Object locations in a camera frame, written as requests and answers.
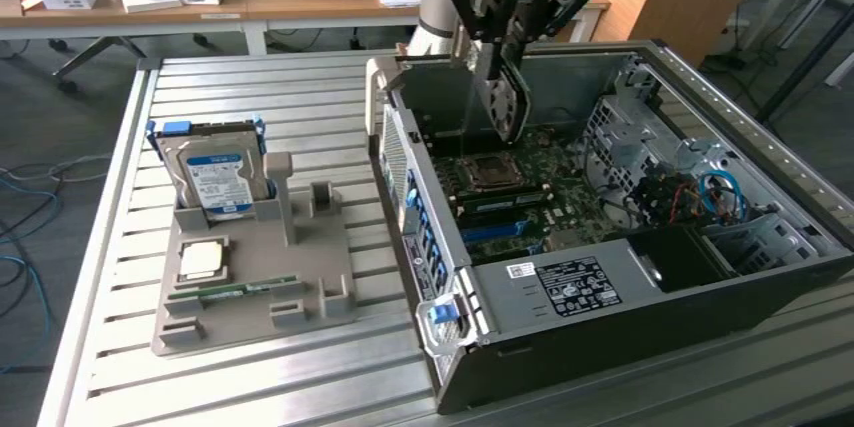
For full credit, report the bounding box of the blue floor cable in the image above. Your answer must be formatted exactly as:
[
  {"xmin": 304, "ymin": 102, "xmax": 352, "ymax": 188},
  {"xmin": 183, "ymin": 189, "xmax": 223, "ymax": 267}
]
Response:
[{"xmin": 0, "ymin": 166, "xmax": 59, "ymax": 374}]

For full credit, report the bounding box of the green motherboard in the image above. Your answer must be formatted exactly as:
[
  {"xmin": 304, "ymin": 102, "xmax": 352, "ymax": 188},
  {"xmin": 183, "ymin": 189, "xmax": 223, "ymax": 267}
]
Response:
[{"xmin": 426, "ymin": 124, "xmax": 636, "ymax": 266}]

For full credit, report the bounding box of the metal CPU socket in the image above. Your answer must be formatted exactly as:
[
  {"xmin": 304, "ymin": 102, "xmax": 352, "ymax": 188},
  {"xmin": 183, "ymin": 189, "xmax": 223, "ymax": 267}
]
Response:
[{"xmin": 462, "ymin": 150, "xmax": 522, "ymax": 191}]

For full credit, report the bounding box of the metal disk bay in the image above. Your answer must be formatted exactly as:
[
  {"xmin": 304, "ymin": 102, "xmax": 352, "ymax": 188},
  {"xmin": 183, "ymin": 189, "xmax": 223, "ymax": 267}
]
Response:
[{"xmin": 700, "ymin": 214, "xmax": 823, "ymax": 276}]

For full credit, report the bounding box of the open grey PC case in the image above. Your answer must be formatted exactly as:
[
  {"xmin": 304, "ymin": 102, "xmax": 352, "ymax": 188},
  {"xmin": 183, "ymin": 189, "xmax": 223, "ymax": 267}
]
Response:
[{"xmin": 365, "ymin": 38, "xmax": 854, "ymax": 417}]

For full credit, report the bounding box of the blue expansion slot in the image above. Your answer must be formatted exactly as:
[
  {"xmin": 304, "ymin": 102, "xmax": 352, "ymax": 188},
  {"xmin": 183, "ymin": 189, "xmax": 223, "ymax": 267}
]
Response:
[{"xmin": 461, "ymin": 220, "xmax": 533, "ymax": 244}]

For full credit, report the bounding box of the green RAM stick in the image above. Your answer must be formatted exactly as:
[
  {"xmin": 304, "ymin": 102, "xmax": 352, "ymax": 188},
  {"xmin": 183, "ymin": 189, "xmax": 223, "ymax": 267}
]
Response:
[{"xmin": 166, "ymin": 274, "xmax": 301, "ymax": 301}]

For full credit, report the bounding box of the black metal leg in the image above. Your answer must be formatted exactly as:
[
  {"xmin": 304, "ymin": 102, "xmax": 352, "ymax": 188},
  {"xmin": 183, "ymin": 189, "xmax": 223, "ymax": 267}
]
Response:
[{"xmin": 756, "ymin": 0, "xmax": 854, "ymax": 124}]

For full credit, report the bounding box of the black floor cable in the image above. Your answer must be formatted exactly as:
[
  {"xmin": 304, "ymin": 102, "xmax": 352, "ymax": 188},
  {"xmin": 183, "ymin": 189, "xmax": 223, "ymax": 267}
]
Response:
[{"xmin": 0, "ymin": 185, "xmax": 63, "ymax": 319}]

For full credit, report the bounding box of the silver CPU chip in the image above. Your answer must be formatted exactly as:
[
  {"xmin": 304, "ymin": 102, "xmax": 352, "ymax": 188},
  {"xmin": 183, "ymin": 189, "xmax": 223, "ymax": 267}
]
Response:
[{"xmin": 177, "ymin": 240, "xmax": 227, "ymax": 282}]

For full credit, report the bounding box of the hard disk in blue caddy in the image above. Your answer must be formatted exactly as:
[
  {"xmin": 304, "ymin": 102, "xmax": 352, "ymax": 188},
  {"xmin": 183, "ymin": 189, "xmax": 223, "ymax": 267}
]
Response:
[{"xmin": 145, "ymin": 114, "xmax": 279, "ymax": 222}]

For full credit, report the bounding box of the perforated metal drive cage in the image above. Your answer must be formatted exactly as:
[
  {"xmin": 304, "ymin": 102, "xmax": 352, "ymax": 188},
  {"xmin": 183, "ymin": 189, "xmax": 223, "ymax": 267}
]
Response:
[{"xmin": 584, "ymin": 94, "xmax": 669, "ymax": 188}]

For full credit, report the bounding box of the grey parts rack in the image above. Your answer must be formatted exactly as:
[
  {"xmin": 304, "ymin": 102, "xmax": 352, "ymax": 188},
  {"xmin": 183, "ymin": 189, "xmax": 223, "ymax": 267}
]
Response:
[{"xmin": 151, "ymin": 151, "xmax": 361, "ymax": 359}]

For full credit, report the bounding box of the installed black RAM stick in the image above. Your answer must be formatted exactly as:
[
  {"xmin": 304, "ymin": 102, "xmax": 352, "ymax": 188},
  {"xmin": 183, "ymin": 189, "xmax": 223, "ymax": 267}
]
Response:
[{"xmin": 458, "ymin": 188, "xmax": 550, "ymax": 217}]

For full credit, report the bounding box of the grey power supply unit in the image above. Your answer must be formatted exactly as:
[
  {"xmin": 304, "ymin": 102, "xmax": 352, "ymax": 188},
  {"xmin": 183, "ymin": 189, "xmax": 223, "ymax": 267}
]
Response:
[{"xmin": 460, "ymin": 239, "xmax": 666, "ymax": 343}]

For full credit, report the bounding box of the low-profile black GPU card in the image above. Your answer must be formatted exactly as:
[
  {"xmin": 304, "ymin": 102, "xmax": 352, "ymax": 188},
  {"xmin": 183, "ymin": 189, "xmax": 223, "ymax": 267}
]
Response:
[{"xmin": 452, "ymin": 21, "xmax": 536, "ymax": 146}]

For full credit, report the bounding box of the blue case latch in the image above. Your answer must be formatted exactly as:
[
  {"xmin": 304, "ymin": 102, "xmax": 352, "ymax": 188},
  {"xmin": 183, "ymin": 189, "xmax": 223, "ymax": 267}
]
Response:
[{"xmin": 429, "ymin": 298, "xmax": 464, "ymax": 329}]

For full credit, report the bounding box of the blue SATA wire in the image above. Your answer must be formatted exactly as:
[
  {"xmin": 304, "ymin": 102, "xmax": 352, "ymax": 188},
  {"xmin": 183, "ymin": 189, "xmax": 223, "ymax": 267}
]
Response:
[{"xmin": 696, "ymin": 170, "xmax": 749, "ymax": 224}]

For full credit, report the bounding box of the white floor cable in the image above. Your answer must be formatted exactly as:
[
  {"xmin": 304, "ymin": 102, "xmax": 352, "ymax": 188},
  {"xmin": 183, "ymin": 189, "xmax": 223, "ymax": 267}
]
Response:
[{"xmin": 0, "ymin": 153, "xmax": 114, "ymax": 184}]

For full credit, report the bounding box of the black power wire bundle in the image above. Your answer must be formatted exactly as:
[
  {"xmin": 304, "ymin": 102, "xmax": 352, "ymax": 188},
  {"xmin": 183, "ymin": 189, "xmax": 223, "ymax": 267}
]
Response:
[{"xmin": 630, "ymin": 174, "xmax": 702, "ymax": 228}]

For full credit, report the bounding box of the grey desk leg with castor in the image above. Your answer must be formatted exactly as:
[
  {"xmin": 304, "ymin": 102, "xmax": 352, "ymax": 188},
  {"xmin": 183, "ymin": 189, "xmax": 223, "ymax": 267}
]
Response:
[{"xmin": 51, "ymin": 35, "xmax": 150, "ymax": 94}]

